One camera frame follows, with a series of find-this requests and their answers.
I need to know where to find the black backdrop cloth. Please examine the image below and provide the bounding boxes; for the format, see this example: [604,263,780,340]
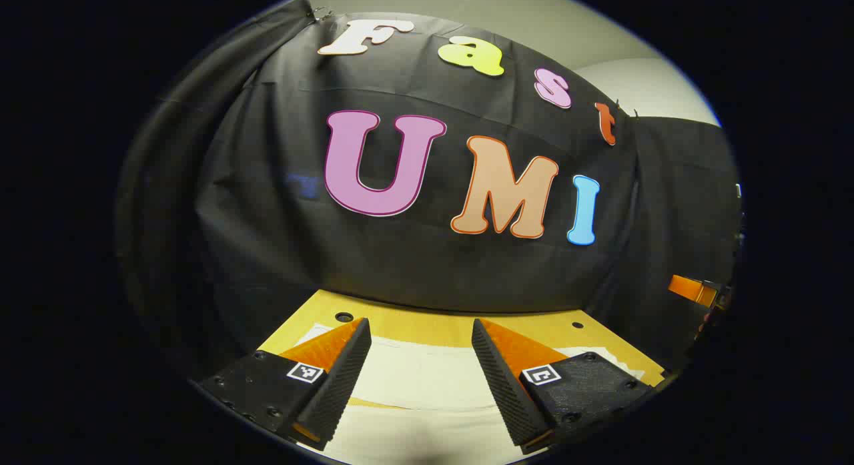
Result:
[115,0,743,379]

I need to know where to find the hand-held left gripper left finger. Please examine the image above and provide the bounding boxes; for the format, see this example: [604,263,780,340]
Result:
[199,317,373,452]

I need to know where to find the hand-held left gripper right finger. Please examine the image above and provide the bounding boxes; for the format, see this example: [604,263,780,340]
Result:
[471,318,655,455]

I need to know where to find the white jeans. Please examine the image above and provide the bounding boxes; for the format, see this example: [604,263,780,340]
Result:
[294,324,647,465]

